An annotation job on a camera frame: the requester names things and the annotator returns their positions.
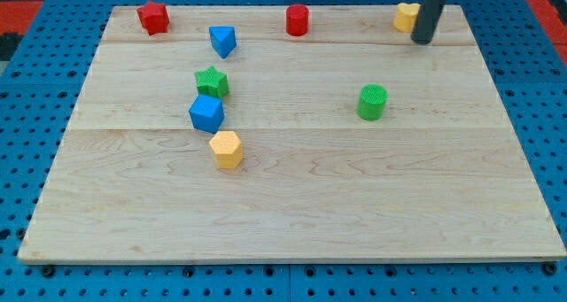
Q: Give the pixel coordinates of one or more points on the blue triangle block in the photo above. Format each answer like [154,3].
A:
[223,39]

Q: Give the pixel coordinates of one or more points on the wooden board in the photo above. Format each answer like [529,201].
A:
[440,177]

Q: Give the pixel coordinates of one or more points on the yellow hexagon block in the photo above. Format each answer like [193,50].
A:
[227,149]

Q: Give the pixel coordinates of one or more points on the blue cube block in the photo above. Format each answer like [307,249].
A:
[207,113]

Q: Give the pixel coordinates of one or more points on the green cylinder block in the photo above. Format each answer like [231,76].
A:
[371,103]

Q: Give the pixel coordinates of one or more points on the green star block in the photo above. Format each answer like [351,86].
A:
[212,82]

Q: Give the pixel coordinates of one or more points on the red cylinder block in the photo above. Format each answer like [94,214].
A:
[297,19]

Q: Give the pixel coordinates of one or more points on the yellow heart block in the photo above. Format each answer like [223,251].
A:
[405,16]

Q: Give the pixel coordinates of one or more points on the red star block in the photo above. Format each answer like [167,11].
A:
[153,17]

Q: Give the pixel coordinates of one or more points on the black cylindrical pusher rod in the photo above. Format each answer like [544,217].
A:
[427,20]

